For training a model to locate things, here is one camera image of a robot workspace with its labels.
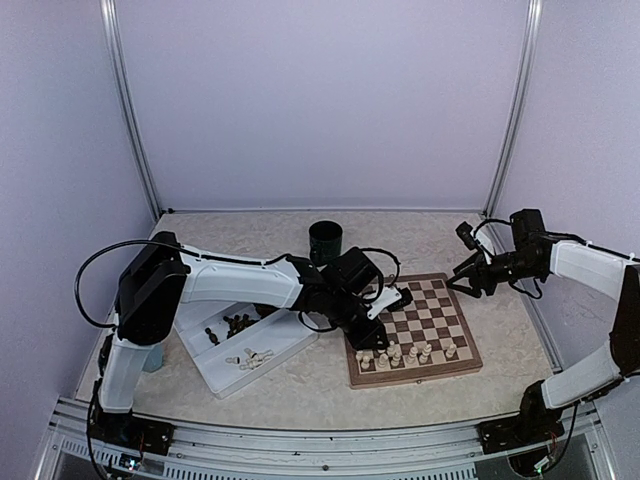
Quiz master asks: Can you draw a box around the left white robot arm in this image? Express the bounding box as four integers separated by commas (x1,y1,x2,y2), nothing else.
96,231,401,445

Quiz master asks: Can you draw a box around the white plastic tray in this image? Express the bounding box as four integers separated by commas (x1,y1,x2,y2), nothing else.
174,301,318,399

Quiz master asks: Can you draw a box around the left aluminium frame post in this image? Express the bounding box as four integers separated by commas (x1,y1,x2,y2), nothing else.
100,0,163,221

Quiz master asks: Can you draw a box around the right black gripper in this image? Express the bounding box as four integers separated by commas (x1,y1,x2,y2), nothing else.
447,249,544,298

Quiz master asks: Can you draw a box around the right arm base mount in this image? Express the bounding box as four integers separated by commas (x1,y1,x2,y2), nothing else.
477,416,565,455

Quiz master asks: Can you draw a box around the wooden chess board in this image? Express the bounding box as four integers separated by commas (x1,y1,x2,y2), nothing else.
345,273,483,389

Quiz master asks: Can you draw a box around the dark green cup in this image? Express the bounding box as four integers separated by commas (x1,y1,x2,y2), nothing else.
308,220,343,266

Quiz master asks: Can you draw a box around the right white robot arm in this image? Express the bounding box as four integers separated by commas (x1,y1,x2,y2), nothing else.
446,209,639,444

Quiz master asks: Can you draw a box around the aluminium frame post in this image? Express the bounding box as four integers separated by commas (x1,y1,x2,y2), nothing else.
483,0,543,216
100,0,163,221

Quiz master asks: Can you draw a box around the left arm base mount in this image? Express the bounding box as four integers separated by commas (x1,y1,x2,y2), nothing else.
89,414,174,456

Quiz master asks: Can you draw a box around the light blue pitcher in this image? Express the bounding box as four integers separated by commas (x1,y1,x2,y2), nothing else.
143,344,164,373

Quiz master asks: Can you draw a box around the aluminium front rail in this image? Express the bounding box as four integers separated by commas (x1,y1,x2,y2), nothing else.
34,394,616,480

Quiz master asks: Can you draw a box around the white chess piece tall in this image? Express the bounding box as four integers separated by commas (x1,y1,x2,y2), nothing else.
406,346,418,366

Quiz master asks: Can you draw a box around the dark chess pieces pile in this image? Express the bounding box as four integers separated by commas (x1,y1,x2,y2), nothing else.
204,313,262,346

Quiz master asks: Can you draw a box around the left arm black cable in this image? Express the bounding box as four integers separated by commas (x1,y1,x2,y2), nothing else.
73,240,181,329

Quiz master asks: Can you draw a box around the white chess pieces pile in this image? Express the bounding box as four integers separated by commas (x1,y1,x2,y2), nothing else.
225,348,274,371

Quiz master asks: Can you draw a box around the right aluminium frame post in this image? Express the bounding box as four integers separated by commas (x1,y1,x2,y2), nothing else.
483,0,543,216

